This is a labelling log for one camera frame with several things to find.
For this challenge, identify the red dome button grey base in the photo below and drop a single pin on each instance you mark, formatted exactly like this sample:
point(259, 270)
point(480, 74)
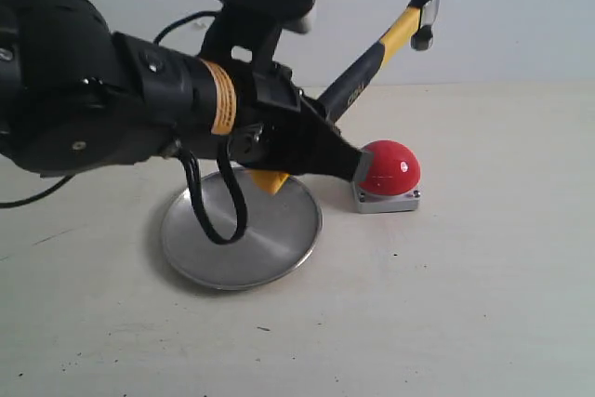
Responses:
point(391, 183)

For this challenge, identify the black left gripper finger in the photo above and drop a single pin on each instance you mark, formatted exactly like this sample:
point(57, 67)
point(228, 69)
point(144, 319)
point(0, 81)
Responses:
point(305, 142)

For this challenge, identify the round stainless steel plate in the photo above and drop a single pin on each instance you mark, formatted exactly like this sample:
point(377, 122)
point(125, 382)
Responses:
point(281, 233)

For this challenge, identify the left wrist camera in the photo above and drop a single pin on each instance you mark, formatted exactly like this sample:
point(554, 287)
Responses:
point(256, 26)

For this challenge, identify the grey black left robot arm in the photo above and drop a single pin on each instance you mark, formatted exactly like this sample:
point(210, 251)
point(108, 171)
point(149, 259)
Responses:
point(76, 96)

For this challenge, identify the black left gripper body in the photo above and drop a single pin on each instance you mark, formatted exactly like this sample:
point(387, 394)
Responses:
point(253, 116)

